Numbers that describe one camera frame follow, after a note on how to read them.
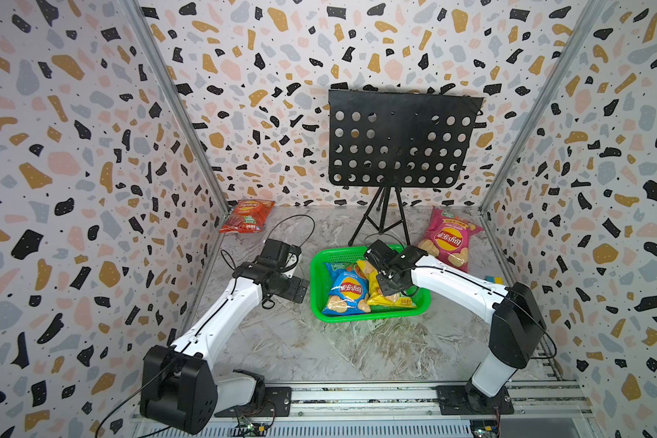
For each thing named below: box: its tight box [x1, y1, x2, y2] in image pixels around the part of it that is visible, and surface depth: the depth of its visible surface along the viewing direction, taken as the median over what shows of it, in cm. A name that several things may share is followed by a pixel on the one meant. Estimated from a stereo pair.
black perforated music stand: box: [327, 89, 484, 246], surface depth 75 cm
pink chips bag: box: [417, 205, 484, 273], surface depth 102 cm
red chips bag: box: [219, 198, 275, 233], surface depth 109 cm
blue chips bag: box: [321, 261, 372, 315], surface depth 89 cm
